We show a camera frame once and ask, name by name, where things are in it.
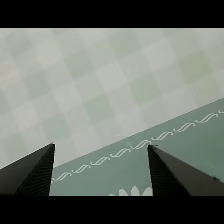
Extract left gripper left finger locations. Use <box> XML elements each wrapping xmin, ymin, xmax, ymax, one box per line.
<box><xmin>0</xmin><ymin>142</ymin><xmax>56</xmax><ymax>197</ymax></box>

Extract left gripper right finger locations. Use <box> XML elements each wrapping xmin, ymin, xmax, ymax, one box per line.
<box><xmin>147</xmin><ymin>143</ymin><xmax>224</xmax><ymax>197</ymax></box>

